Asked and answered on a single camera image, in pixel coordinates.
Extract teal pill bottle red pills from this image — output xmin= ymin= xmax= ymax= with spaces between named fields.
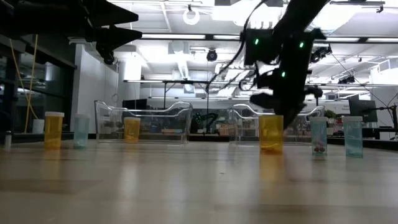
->
xmin=309 ymin=116 xmax=328 ymax=156

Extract teal pill bottle white cap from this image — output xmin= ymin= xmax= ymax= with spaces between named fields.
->
xmin=73 ymin=113 xmax=91 ymax=149
xmin=341 ymin=116 xmax=364 ymax=158

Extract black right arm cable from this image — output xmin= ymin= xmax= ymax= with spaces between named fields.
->
xmin=205 ymin=0 xmax=269 ymax=94

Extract white hanging ring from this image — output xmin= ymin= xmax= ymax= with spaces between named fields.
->
xmin=182 ymin=7 xmax=201 ymax=26

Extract green potted plant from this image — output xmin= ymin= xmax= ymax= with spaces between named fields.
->
xmin=324 ymin=109 xmax=338 ymax=136

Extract black overhead light beam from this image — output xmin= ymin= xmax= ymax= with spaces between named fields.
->
xmin=139 ymin=32 xmax=398 ymax=44

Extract black monitor on arm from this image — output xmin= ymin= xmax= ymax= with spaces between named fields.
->
xmin=348 ymin=98 xmax=379 ymax=123

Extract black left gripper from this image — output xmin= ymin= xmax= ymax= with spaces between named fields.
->
xmin=46 ymin=0 xmax=143 ymax=65

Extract black background monitor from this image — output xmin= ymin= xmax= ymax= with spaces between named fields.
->
xmin=122 ymin=98 xmax=148 ymax=110

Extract black spotlight cluster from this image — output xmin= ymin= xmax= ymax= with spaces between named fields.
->
xmin=338 ymin=75 xmax=356 ymax=85
xmin=310 ymin=45 xmax=333 ymax=64

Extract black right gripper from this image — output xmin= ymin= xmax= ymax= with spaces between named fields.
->
xmin=249 ymin=30 xmax=315 ymax=129

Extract yellow hanging cable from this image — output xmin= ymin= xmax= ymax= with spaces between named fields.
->
xmin=24 ymin=34 xmax=39 ymax=134
xmin=8 ymin=39 xmax=39 ymax=121

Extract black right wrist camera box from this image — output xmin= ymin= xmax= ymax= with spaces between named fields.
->
xmin=244 ymin=29 xmax=278 ymax=66

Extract white cup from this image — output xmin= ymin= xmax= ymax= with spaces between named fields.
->
xmin=32 ymin=118 xmax=45 ymax=134

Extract orange pill bottle white cap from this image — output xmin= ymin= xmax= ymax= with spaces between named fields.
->
xmin=44 ymin=111 xmax=65 ymax=150
xmin=258 ymin=114 xmax=284 ymax=154
xmin=123 ymin=116 xmax=141 ymax=143

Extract clear plastic bin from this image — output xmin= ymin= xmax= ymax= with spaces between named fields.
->
xmin=226 ymin=103 xmax=326 ymax=146
xmin=94 ymin=100 xmax=193 ymax=144

